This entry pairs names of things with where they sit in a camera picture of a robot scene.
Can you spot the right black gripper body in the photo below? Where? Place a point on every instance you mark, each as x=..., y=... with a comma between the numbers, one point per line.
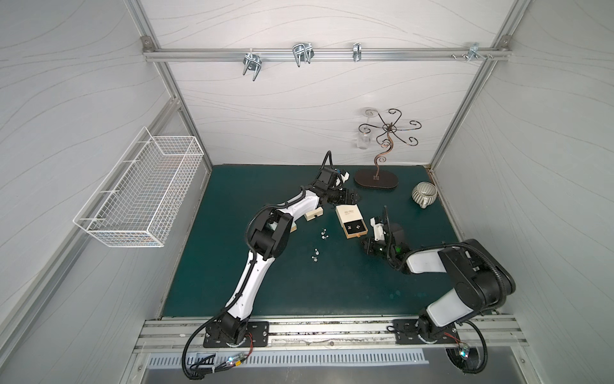
x=384, y=235

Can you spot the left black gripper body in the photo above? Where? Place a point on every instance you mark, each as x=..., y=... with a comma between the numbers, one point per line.
x=343, y=194

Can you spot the cream drawer jewelry box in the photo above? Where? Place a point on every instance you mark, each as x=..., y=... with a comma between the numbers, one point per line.
x=351, y=213

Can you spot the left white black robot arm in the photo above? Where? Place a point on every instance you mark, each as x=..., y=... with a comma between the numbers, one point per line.
x=267, y=236

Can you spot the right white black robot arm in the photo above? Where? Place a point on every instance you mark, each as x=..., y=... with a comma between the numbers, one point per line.
x=479, y=282

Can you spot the black metal jewelry stand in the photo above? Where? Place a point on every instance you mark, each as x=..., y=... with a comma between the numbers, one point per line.
x=377, y=178

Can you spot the clear glass on stand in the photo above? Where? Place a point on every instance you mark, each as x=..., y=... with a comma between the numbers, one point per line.
x=363, y=137

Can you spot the grey ribbed ceramic ornament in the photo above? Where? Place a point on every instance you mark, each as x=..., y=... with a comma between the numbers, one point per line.
x=424, y=194

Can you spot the middle metal clamp hook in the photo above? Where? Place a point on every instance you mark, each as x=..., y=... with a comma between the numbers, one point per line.
x=303, y=52

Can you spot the metal clamp hook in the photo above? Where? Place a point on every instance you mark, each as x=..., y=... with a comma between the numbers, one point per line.
x=252, y=63
x=303, y=52

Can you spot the small metal clamp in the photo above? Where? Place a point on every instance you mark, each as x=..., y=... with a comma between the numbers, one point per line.
x=357, y=52

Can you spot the left metal clamp hook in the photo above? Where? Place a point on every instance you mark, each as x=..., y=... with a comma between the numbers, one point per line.
x=252, y=63

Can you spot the right metal clamp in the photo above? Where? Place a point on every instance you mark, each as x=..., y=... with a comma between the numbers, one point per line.
x=473, y=53

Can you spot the aluminium cross bar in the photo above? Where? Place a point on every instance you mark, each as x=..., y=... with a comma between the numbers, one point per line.
x=320, y=54

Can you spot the white wire basket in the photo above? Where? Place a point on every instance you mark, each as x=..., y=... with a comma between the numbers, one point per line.
x=137, y=202

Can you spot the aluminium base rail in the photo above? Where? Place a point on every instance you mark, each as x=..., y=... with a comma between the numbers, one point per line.
x=364, y=332

